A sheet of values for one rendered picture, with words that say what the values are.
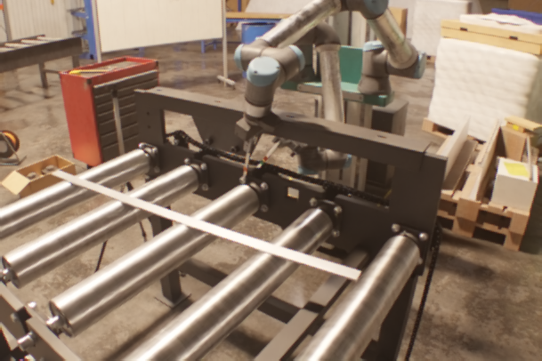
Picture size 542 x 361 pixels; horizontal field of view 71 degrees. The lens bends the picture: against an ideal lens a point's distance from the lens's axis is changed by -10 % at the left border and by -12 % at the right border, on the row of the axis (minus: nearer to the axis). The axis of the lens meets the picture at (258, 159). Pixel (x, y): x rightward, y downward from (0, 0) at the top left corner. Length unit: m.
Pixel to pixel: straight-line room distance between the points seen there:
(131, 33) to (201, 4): 1.09
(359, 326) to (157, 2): 5.47
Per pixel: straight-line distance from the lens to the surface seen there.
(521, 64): 4.34
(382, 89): 2.32
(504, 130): 3.87
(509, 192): 3.00
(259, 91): 1.23
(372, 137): 1.31
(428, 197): 1.31
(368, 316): 1.05
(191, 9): 6.22
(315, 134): 1.37
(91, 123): 3.55
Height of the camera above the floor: 1.62
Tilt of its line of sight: 24 degrees down
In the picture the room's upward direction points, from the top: 1 degrees counter-clockwise
